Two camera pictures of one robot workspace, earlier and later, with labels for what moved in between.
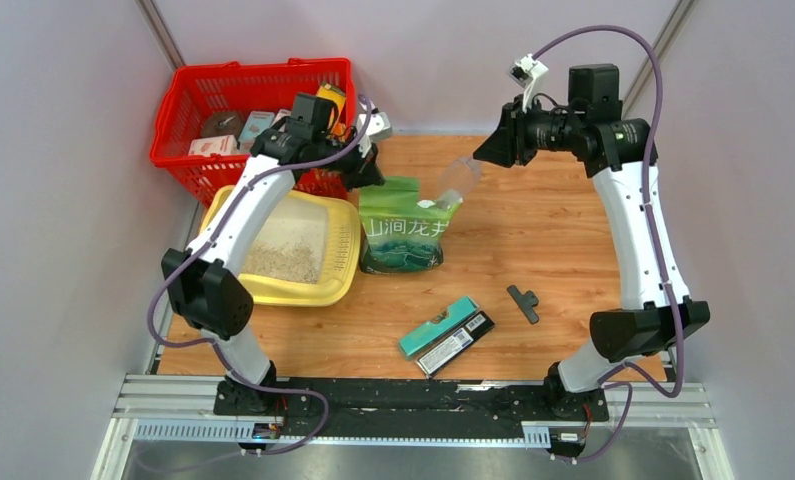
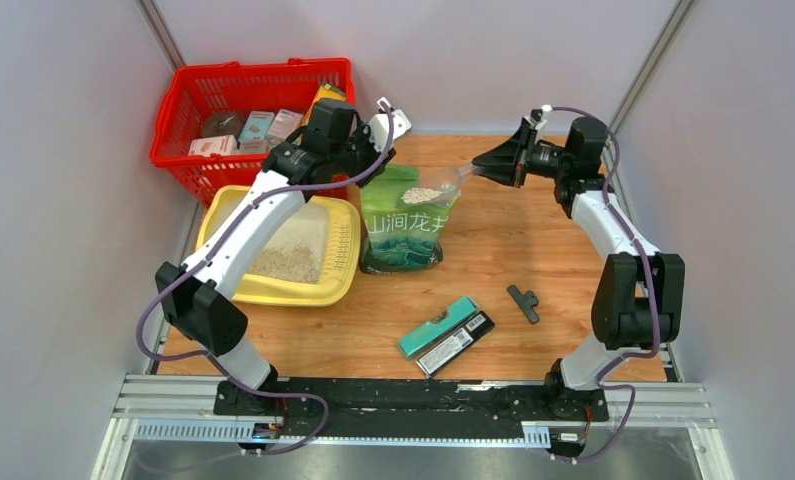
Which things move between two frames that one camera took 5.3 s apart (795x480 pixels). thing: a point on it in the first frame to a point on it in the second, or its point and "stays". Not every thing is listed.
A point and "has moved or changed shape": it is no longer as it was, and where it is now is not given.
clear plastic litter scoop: [447, 182] has moved or changed shape
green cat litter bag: [398, 233] stays
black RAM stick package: [459, 341] stays
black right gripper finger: [513, 140] to [507, 163]
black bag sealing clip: [526, 303] stays
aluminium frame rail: [666, 36] stays
